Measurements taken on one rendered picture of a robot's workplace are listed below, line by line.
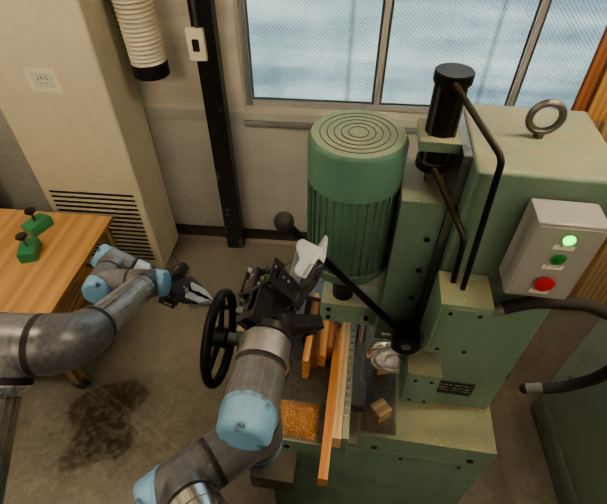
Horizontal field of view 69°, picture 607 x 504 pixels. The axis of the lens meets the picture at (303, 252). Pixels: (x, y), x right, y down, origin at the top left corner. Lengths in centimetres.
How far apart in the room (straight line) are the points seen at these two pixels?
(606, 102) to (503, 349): 141
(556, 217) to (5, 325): 93
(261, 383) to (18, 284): 165
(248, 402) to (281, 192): 198
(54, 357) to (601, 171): 94
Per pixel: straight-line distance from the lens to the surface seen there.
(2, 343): 95
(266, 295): 68
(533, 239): 74
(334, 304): 106
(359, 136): 78
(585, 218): 76
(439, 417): 126
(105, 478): 215
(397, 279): 93
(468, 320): 83
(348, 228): 81
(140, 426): 219
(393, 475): 143
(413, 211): 80
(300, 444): 108
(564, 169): 77
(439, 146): 77
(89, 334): 93
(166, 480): 68
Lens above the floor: 190
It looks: 45 degrees down
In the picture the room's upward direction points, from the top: straight up
